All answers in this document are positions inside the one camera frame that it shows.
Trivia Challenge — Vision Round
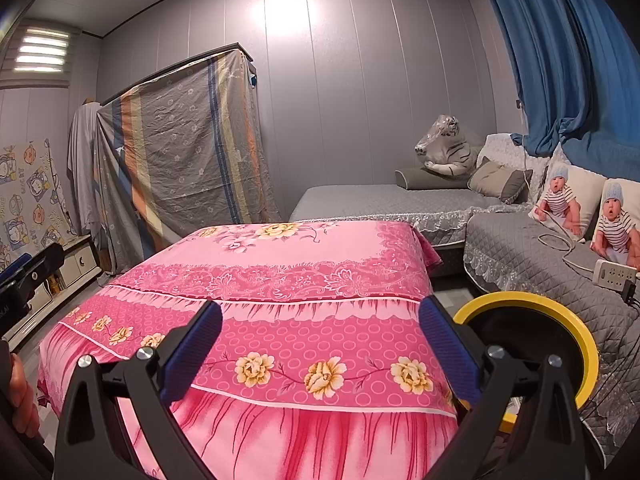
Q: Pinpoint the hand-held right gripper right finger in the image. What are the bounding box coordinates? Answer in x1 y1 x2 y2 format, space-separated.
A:
417 296 588 480

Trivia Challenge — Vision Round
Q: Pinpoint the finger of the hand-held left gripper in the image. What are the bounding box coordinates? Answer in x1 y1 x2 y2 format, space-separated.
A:
0 254 33 288
20 242 66 301

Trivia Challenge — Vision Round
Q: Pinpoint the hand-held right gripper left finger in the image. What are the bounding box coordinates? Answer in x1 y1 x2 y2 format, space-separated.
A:
54 300 223 480

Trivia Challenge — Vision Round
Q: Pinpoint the black bin with yellow rim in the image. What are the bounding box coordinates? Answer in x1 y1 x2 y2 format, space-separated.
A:
452 292 599 433

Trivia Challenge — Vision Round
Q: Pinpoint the person's left hand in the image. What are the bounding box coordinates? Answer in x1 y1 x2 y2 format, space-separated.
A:
7 352 42 438

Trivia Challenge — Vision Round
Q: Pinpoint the white low cabinet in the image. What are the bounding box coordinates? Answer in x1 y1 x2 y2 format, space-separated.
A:
0 235 103 353

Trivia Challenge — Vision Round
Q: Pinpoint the plain grey hanging cloth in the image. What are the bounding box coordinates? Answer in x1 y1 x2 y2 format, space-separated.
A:
67 101 108 248

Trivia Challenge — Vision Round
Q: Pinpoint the grey quilted sofa cover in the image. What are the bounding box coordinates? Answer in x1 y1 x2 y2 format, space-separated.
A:
464 210 640 456
289 183 531 248

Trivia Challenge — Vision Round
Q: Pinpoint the grey bolster pillow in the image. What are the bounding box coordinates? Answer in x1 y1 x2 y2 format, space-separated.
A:
395 166 471 191

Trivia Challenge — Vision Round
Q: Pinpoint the striped grey sheet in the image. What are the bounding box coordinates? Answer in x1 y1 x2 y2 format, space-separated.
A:
95 49 283 276

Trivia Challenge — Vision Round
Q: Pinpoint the grey square cushion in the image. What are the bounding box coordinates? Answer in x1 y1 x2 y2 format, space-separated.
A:
467 156 534 205

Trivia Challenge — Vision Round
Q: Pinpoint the white power strip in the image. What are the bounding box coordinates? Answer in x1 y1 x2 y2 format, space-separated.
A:
592 259 638 290

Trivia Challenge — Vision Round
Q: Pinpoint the baby print pillow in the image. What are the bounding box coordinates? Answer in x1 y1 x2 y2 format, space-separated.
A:
530 142 608 241
590 177 640 271

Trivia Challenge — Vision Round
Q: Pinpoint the white tiger plush toy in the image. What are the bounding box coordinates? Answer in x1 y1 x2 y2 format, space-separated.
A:
415 115 485 177

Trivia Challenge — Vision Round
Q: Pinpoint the white lace sofa back cover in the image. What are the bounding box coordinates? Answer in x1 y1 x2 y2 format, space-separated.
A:
475 132 551 201

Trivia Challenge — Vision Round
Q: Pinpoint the white window blind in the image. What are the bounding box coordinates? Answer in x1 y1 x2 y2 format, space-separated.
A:
0 20 82 90

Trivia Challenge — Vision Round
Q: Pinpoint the blue curtain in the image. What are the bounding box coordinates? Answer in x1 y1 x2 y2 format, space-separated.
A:
475 0 640 183

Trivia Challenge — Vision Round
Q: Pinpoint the cartoon wall poster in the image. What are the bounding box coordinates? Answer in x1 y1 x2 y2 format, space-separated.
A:
0 139 78 271

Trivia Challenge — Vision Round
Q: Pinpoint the white power strip cable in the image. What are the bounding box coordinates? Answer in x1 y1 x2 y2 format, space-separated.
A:
522 150 596 273

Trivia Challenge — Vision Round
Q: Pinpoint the black charging cable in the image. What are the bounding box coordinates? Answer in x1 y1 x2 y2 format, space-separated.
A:
582 297 640 421

